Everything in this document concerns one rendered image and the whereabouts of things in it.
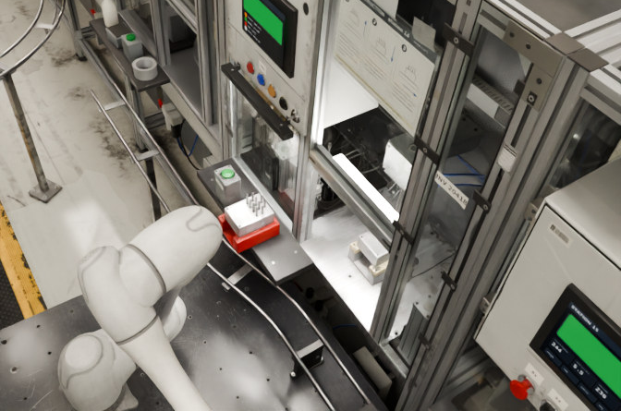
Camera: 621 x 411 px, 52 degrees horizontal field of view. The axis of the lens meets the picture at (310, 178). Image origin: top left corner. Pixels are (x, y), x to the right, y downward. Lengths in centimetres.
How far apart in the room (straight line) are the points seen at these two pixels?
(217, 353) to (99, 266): 87
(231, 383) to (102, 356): 43
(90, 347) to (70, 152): 203
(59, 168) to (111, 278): 239
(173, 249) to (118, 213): 205
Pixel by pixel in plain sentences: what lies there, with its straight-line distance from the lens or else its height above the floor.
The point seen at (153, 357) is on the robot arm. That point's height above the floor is 134.
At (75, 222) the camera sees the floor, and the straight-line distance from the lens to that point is 340.
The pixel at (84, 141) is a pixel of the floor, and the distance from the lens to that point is 380.
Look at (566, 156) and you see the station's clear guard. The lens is 109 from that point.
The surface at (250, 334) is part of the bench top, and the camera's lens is 214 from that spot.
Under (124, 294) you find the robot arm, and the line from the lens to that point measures 133.
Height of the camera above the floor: 255
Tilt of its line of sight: 47 degrees down
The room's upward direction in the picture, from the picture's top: 6 degrees clockwise
